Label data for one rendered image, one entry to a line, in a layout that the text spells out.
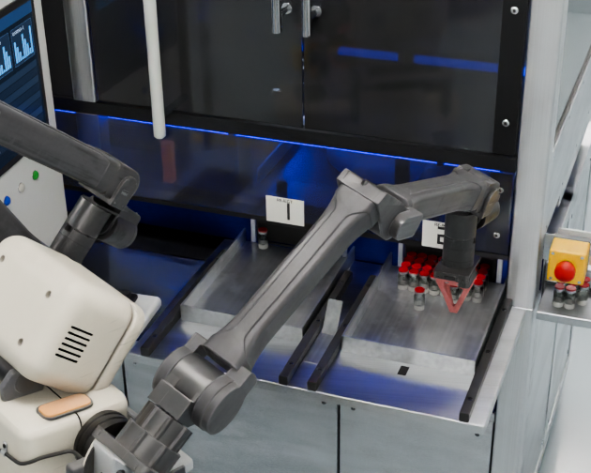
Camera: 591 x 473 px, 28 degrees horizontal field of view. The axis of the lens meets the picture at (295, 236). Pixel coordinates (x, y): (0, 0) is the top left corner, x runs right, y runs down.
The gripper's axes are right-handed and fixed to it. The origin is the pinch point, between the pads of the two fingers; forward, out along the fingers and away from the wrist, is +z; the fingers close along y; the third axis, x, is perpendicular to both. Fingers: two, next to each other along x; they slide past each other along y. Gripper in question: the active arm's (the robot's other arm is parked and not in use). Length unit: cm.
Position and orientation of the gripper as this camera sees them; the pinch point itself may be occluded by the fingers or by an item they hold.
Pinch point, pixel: (453, 308)
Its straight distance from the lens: 219.4
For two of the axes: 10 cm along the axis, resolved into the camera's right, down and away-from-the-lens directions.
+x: -9.3, -1.6, 3.2
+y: 3.6, -3.5, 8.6
